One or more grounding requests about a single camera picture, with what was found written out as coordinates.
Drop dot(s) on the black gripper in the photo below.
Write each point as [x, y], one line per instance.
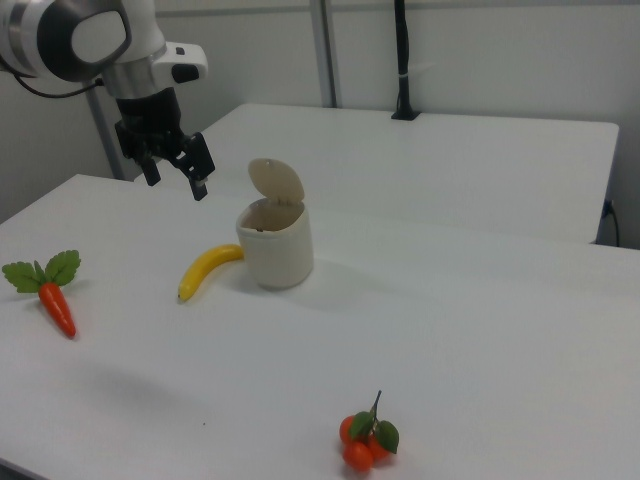
[150, 117]

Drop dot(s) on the beige garbage bin lid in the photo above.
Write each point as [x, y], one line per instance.
[275, 180]

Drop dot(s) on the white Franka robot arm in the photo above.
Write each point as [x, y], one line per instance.
[95, 35]

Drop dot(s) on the yellow toy banana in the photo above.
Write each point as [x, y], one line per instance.
[205, 267]

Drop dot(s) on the cream ceramic cup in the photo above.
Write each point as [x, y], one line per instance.
[280, 250]

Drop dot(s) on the orange toy carrot green leaves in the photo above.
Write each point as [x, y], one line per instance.
[57, 305]

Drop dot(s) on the black pole with base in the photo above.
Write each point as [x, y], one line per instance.
[402, 60]

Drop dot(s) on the toy tangerine bunch with leaves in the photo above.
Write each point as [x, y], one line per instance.
[360, 452]

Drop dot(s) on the grey metal partition post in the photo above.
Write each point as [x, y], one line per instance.
[107, 145]
[327, 50]

